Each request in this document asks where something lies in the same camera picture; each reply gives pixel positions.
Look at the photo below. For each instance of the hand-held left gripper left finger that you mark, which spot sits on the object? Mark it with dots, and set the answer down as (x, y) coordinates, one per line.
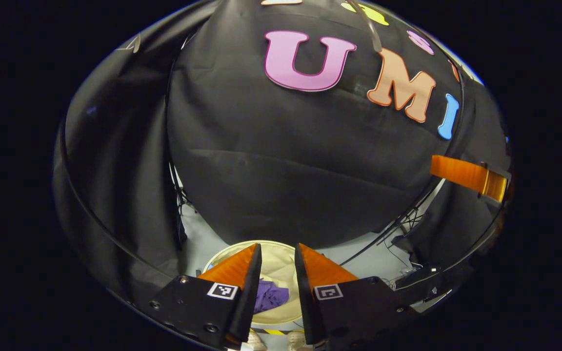
(198, 307)

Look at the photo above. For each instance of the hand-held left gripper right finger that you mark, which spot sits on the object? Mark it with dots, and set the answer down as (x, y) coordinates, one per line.
(359, 312)

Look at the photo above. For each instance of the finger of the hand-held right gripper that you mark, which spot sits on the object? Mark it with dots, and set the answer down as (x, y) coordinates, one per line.
(461, 173)

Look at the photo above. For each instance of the purple shirt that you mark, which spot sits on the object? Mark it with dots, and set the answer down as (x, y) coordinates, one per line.
(271, 297)

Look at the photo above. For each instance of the cream laundry hamper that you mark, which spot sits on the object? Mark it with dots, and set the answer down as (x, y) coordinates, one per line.
(278, 265)

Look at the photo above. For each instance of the black clothes rack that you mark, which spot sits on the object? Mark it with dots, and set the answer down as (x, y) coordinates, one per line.
(168, 117)

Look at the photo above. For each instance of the person's right white shoe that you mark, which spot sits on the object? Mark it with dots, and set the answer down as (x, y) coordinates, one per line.
(300, 342)

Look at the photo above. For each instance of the person's white shoe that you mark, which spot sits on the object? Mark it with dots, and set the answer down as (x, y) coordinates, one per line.
(254, 342)
(300, 342)

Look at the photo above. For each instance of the person's left white shoe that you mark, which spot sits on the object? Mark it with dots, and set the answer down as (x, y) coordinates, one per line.
(254, 342)

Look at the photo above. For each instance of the black backdrop cloth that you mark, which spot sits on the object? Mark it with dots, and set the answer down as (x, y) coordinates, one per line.
(286, 170)

